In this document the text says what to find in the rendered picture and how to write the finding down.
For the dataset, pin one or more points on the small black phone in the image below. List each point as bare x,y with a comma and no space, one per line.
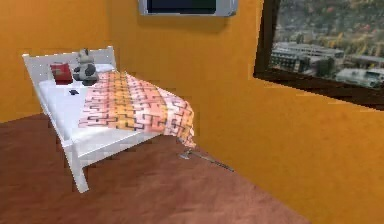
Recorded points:
74,92

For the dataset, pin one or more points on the orange patterned blanket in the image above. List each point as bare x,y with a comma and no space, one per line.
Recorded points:
133,103

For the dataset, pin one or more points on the grey teddy bear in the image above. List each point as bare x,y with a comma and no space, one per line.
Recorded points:
86,68

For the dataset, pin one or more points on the red book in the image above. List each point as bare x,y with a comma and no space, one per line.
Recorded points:
61,73

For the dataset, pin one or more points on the white bed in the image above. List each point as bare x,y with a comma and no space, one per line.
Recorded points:
63,110

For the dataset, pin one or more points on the white pillow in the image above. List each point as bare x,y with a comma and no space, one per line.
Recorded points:
105,67

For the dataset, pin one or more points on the silver wall television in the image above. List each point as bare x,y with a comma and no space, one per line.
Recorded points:
188,7

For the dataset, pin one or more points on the dark framed window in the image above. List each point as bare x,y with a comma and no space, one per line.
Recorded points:
326,50

